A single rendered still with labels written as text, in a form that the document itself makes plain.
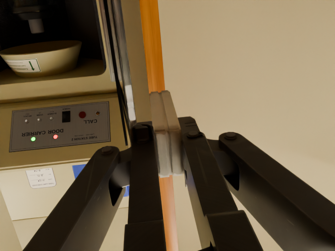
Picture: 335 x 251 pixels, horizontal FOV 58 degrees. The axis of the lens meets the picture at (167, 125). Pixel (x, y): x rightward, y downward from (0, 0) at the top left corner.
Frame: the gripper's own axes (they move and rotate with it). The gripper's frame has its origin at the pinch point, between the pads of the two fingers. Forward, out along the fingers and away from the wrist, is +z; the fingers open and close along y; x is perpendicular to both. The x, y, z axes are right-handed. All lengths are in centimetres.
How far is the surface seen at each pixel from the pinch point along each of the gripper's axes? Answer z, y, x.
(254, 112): 87, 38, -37
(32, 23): 52, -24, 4
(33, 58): 45, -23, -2
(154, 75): 34.8, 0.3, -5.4
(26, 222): 44, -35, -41
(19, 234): 44, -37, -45
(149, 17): 34.9, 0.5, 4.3
